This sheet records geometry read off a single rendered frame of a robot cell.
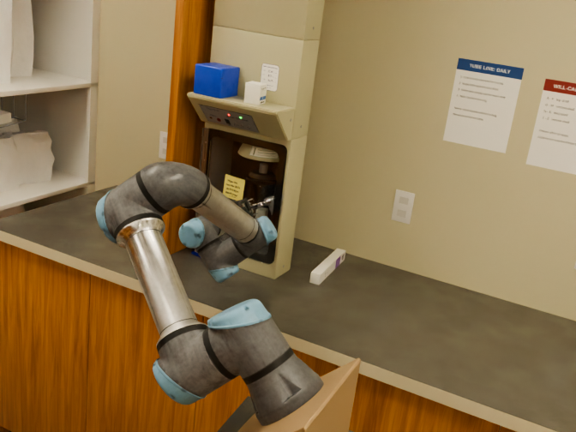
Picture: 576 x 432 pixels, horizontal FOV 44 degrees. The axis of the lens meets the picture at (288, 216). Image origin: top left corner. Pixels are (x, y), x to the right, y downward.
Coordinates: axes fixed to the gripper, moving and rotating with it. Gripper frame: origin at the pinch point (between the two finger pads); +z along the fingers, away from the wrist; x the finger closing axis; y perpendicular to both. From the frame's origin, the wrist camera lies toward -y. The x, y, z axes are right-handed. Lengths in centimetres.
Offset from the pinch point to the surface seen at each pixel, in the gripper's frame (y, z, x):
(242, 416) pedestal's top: 22, -66, -41
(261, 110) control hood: 22.2, -6.7, 25.5
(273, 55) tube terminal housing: 26.3, 4.9, 40.2
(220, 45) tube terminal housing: 11, 5, 51
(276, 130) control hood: 20.9, -0.8, 18.7
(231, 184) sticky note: -4.9, 3.6, 9.2
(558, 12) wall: 99, 48, 20
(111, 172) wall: -92, 48, 35
